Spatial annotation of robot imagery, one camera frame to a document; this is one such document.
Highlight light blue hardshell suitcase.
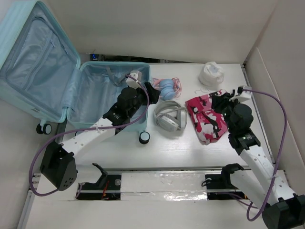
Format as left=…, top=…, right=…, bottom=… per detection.
left=0, top=0, right=151, bottom=133

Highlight blue pink kids headphones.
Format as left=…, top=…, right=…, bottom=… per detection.
left=152, top=77, right=182, bottom=100

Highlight pink camouflage garment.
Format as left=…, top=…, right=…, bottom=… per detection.
left=185, top=89, right=227, bottom=145

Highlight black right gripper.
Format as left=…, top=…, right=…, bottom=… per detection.
left=211, top=92, right=242, bottom=133

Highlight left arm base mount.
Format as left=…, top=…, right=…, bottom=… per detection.
left=75, top=163, right=122, bottom=201

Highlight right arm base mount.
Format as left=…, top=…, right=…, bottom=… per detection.
left=201, top=174, right=248, bottom=200

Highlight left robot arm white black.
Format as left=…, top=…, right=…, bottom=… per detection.
left=40, top=82, right=160, bottom=191

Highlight grey over-ear headphones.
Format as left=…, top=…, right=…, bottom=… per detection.
left=153, top=100, right=187, bottom=132

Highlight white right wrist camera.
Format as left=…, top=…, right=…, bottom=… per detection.
left=229, top=85, right=252, bottom=103

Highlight white cloth bundle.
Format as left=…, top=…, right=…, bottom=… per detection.
left=198, top=62, right=224, bottom=86

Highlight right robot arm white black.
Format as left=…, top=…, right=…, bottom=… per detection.
left=212, top=89, right=305, bottom=229

